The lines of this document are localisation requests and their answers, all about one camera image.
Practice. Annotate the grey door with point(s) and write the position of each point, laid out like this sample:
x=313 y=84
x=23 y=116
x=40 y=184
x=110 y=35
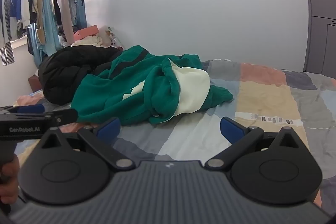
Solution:
x=321 y=3

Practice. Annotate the pink box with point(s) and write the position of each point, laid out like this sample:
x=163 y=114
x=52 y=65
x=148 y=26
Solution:
x=86 y=32

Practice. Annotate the green hoodie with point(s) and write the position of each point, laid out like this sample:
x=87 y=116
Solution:
x=126 y=82

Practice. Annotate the person's left hand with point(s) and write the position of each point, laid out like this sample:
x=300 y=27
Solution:
x=10 y=179

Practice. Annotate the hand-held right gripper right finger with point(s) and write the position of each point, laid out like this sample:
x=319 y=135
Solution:
x=231 y=129

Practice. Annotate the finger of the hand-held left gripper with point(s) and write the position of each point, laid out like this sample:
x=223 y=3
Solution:
x=65 y=116
x=31 y=108

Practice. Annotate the cream plush toy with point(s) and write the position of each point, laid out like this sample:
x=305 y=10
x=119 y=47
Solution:
x=86 y=41

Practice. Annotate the patchwork blanket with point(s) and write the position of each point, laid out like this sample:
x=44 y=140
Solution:
x=262 y=98

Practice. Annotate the black puffer jacket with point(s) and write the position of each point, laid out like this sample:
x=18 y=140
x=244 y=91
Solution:
x=60 y=77

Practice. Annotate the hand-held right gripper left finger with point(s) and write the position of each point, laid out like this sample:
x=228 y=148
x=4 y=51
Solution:
x=109 y=127

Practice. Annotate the brown bedside cabinet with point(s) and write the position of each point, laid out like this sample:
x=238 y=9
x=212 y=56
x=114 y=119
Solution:
x=34 y=83

